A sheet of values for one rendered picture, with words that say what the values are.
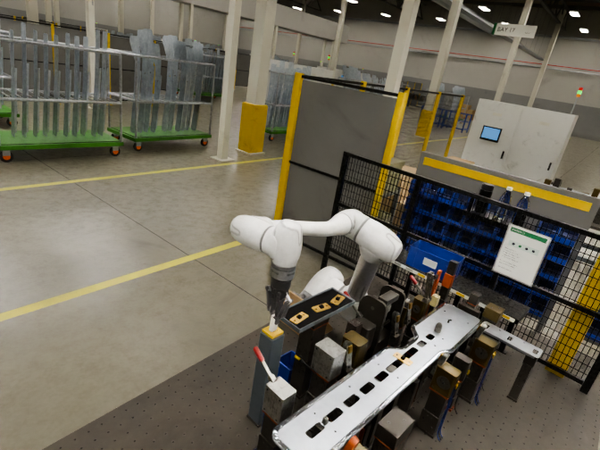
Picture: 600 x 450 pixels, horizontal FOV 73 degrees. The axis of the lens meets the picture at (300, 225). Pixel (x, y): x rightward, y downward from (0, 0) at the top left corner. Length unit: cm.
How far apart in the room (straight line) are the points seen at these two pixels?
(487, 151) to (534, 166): 85
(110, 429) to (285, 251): 100
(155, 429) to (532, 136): 771
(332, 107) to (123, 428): 338
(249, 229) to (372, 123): 277
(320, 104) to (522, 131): 492
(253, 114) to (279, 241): 791
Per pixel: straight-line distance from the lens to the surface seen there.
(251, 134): 925
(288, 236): 135
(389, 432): 154
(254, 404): 182
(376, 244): 180
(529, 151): 847
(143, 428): 188
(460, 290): 257
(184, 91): 933
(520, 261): 263
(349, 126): 418
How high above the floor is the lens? 211
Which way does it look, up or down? 22 degrees down
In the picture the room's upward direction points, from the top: 10 degrees clockwise
